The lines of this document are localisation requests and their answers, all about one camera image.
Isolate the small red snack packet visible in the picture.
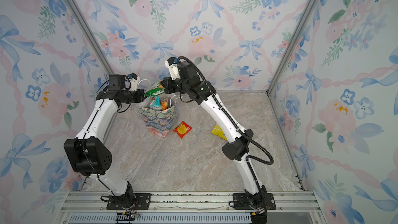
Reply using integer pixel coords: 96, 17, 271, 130
174, 121, 192, 139

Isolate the back aluminium floor rail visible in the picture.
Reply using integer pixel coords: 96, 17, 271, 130
217, 90, 267, 94

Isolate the teal Fox's candy bag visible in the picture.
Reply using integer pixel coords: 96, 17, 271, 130
149, 96, 162, 111

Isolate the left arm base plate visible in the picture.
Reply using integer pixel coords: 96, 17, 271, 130
106, 193, 152, 211

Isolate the floral paper gift bag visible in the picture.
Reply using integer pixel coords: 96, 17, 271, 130
138, 93, 178, 138

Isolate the corner aluminium post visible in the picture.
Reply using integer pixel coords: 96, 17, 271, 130
266, 0, 319, 97
64, 0, 114, 75

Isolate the yellow snack packet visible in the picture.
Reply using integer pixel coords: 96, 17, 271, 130
211, 124, 227, 140

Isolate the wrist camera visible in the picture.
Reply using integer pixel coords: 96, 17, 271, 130
164, 57, 199, 80
108, 73, 141, 91

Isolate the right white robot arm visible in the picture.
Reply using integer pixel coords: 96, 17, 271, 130
160, 77, 274, 210

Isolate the green Fox's candy bag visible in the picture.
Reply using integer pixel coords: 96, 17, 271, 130
145, 82, 165, 97

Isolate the front aluminium base frame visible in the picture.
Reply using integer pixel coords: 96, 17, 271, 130
55, 191, 326, 224

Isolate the right corner aluminium post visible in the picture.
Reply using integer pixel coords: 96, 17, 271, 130
266, 0, 319, 97

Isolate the orange snack packet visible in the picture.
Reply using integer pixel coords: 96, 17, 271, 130
160, 98, 170, 111

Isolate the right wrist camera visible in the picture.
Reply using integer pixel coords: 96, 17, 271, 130
164, 57, 199, 80

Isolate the black corrugated cable conduit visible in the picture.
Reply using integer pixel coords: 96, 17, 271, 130
176, 55, 275, 212

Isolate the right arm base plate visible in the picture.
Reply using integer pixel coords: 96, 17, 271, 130
229, 193, 277, 211

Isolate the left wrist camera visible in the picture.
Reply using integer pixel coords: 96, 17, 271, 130
108, 73, 141, 91

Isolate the left corner aluminium post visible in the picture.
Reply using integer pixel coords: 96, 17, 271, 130
64, 0, 114, 75

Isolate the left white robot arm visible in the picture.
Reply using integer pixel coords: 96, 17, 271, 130
64, 89, 146, 209

